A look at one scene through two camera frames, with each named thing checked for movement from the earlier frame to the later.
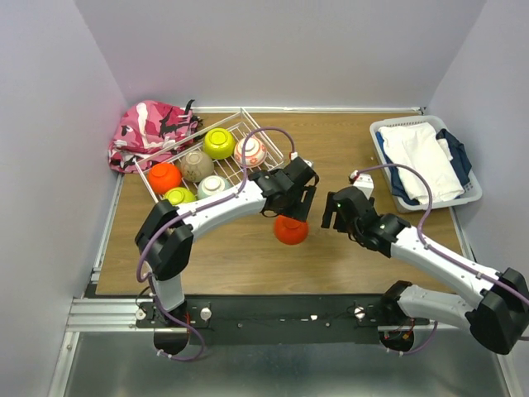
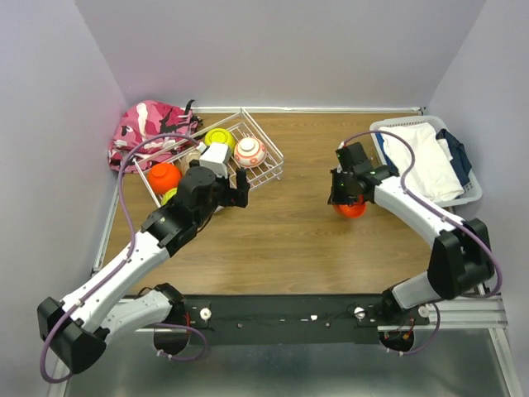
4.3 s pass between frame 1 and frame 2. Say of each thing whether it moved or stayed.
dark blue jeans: stayed
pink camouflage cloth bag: stayed
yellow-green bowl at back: stayed
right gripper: moved
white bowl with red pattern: stayed
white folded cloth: stayed
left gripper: moved
